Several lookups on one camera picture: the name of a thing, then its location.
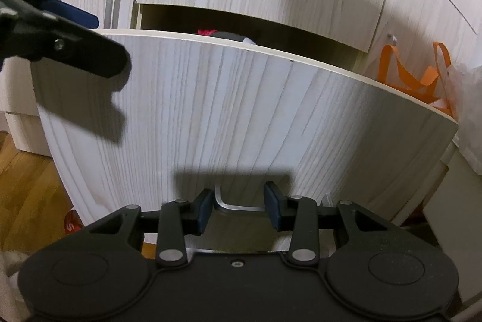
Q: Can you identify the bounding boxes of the silver drawer handle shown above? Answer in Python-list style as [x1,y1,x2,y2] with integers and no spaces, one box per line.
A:
[214,186,266,214]

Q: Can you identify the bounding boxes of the black plush toy red bow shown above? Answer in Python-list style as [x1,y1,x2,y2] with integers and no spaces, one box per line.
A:
[197,29,256,45]

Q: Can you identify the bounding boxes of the orange fabric bag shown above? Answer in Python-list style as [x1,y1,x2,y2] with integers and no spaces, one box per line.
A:
[377,41,457,119]

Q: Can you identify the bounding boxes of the translucent white plastic bag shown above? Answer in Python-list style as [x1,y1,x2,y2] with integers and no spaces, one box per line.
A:
[448,64,482,175]

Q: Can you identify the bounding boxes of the right cabinet door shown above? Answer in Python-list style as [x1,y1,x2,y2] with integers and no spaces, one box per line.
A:
[354,0,481,78]

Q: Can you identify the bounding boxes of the silver left door handle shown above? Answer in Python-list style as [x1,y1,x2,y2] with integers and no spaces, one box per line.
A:
[103,0,121,29]

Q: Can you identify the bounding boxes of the silver door handle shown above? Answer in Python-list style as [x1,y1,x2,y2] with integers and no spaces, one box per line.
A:
[103,0,121,29]
[387,34,398,47]

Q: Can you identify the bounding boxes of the silver right door handle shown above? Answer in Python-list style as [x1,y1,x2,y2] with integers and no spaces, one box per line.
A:
[387,34,398,47]

